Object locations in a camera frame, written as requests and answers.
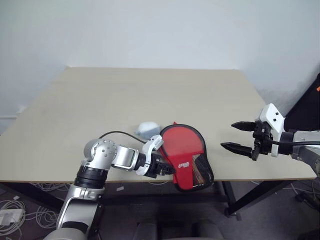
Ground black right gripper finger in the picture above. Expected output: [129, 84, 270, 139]
[220, 141, 254, 159]
[230, 120, 257, 133]

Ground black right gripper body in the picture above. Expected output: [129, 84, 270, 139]
[251, 119, 274, 162]

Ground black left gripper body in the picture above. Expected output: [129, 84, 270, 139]
[147, 153, 168, 179]

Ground red black paddle case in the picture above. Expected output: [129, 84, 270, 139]
[158, 121, 216, 193]

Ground red table tennis paddle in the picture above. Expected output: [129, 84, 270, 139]
[161, 125, 214, 187]

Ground white grey rounded object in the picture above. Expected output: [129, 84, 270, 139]
[134, 121, 161, 139]

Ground black bag with orange label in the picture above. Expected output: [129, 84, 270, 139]
[284, 72, 320, 134]

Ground white power strip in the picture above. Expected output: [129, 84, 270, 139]
[0, 208, 26, 227]

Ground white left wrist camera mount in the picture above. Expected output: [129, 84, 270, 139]
[136, 134, 165, 176]

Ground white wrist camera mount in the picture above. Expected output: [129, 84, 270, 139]
[136, 134, 165, 176]
[258, 102, 286, 158]

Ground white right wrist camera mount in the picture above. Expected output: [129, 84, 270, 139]
[258, 102, 286, 158]

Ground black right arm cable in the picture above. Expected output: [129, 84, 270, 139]
[271, 139, 320, 147]

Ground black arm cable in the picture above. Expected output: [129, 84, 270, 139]
[97, 130, 149, 145]
[271, 139, 320, 147]

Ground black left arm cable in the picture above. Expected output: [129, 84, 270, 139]
[97, 130, 149, 145]

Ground grey floor cables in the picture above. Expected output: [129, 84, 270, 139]
[291, 180, 320, 210]

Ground white floor cable tangle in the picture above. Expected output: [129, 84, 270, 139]
[0, 181, 77, 236]

